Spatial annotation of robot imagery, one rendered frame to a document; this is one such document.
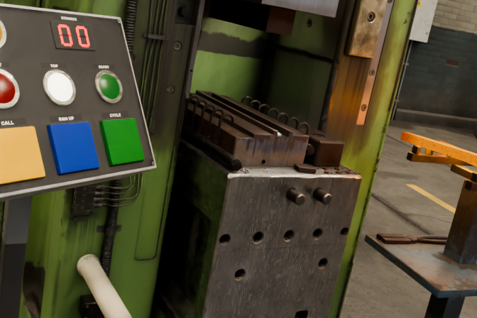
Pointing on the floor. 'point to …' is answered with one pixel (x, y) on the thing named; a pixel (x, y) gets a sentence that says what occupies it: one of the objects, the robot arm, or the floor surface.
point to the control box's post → (13, 254)
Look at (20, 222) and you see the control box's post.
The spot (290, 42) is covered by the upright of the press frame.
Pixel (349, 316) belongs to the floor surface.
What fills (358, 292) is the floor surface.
